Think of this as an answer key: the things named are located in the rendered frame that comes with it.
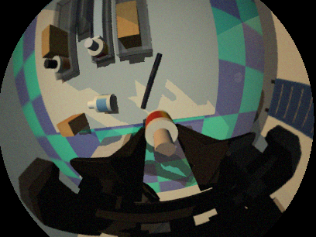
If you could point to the black slender rod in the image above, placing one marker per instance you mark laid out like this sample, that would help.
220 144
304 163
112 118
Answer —
151 79

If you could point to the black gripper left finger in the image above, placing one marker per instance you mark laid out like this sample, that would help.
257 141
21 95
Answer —
125 166

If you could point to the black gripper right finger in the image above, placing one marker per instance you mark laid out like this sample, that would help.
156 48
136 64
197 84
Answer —
206 155

